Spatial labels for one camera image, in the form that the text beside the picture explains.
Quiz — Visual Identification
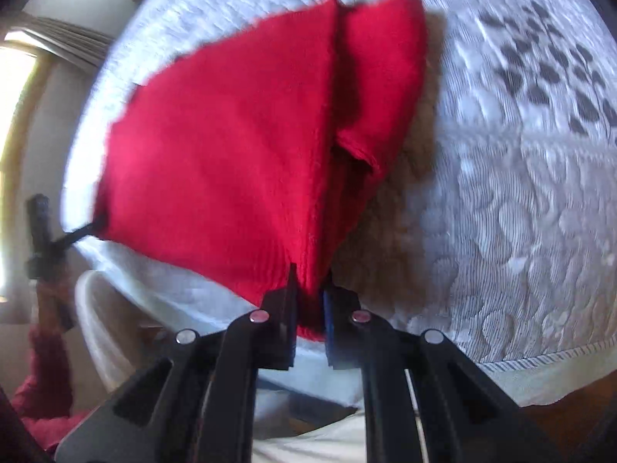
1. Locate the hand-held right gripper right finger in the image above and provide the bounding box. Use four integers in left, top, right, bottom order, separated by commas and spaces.
323, 272, 563, 463

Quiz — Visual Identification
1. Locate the window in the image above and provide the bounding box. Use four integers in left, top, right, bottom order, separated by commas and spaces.
0, 29, 51, 300

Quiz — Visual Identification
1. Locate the floral quilted bedspread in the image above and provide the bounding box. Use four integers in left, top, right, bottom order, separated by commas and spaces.
62, 0, 617, 372

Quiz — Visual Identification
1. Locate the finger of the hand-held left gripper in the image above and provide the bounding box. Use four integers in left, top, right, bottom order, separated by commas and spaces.
48, 218, 110, 252

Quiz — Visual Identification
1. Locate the grey curtain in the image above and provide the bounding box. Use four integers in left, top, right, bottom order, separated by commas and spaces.
19, 14, 117, 69

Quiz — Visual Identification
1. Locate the red knitted sweater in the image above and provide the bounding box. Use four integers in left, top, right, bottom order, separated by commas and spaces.
94, 0, 430, 341

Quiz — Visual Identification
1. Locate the person's left forearm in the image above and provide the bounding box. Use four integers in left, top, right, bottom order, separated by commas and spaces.
8, 277, 92, 450

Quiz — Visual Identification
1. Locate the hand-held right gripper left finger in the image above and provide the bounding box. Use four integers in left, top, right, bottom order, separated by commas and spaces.
54, 264, 300, 463

